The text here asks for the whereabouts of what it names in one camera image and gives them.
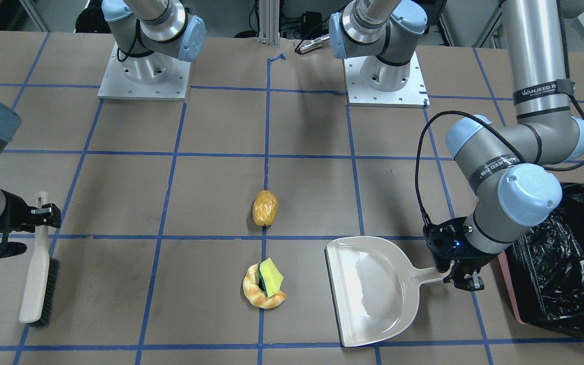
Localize pink bin with black bag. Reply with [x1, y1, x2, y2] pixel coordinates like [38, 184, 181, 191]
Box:
[500, 182, 584, 341]

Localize beige hand brush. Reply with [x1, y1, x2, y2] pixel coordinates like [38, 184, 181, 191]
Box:
[19, 192, 59, 327]

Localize yellow potato toy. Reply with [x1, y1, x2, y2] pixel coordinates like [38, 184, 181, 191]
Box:
[252, 190, 279, 226]

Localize aluminium frame post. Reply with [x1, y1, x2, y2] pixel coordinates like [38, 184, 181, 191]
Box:
[258, 0, 280, 48]

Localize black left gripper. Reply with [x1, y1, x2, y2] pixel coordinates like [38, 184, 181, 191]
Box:
[423, 217, 485, 291]

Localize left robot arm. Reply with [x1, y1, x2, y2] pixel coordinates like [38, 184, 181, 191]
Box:
[328, 1, 584, 291]

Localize toy bread croissant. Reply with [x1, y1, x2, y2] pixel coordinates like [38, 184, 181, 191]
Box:
[242, 264, 287, 309]

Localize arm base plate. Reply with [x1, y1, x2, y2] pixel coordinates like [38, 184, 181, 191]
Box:
[343, 53, 430, 108]
[98, 44, 192, 101]

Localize yellow green sponge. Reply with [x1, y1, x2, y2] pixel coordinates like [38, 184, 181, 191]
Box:
[258, 258, 284, 298]

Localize beige plastic dustpan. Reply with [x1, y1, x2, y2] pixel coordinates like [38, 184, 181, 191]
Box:
[325, 236, 444, 347]

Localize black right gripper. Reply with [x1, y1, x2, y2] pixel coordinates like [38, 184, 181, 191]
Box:
[0, 192, 62, 259]

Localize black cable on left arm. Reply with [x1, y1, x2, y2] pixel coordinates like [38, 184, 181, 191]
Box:
[414, 0, 584, 226]

